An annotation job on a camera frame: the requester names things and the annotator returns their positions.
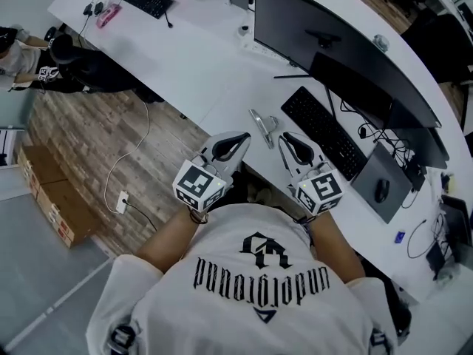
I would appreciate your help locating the person's left forearm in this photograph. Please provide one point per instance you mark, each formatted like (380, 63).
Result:
(166, 242)

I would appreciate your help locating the grey round object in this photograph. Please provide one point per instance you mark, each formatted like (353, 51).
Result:
(380, 43)

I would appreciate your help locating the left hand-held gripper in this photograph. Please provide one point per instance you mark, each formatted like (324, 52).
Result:
(194, 183)

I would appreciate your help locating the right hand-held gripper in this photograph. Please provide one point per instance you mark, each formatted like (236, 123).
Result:
(321, 191)

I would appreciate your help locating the black computer mouse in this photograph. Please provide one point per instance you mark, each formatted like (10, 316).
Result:
(382, 191)

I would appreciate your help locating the long white power strip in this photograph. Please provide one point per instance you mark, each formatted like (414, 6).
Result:
(266, 50)

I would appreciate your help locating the small white round device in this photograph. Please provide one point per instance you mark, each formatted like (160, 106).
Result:
(245, 30)

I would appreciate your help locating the grey mouse pad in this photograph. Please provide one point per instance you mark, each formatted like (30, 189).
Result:
(397, 191)

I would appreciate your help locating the person in white t-shirt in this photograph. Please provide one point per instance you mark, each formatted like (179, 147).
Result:
(236, 309)

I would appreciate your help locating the black power adapter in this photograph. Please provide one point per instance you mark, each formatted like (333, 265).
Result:
(98, 8)
(88, 9)

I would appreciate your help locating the small blue object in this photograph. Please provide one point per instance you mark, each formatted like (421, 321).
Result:
(399, 237)

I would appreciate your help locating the person's right forearm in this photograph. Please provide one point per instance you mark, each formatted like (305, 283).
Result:
(332, 246)

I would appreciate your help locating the cardboard box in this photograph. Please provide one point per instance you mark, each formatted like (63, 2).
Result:
(70, 213)
(44, 168)

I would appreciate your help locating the pink plastic object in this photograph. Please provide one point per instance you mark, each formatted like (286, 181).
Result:
(109, 15)

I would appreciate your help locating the large curved black monitor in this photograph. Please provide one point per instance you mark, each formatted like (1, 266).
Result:
(295, 24)

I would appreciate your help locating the dark grey monitor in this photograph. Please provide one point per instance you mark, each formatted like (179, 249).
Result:
(421, 142)

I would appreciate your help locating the black keyboard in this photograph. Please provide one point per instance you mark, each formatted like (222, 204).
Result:
(148, 0)
(325, 135)

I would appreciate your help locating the silver metal tool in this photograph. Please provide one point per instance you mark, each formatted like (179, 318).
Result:
(260, 126)

